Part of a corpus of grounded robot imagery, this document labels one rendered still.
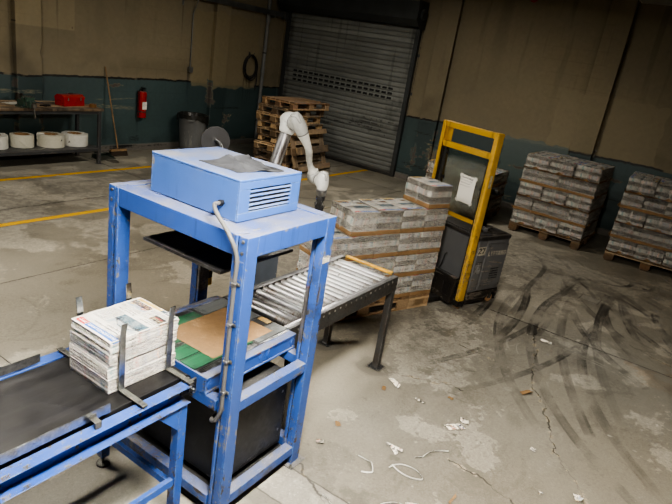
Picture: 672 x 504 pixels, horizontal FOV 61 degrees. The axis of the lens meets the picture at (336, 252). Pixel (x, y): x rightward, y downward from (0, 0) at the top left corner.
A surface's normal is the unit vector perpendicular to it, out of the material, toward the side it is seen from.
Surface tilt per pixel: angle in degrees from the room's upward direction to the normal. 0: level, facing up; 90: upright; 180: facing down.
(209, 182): 90
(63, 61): 90
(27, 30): 90
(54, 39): 90
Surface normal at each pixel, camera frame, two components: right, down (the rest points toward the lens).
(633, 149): -0.56, 0.19
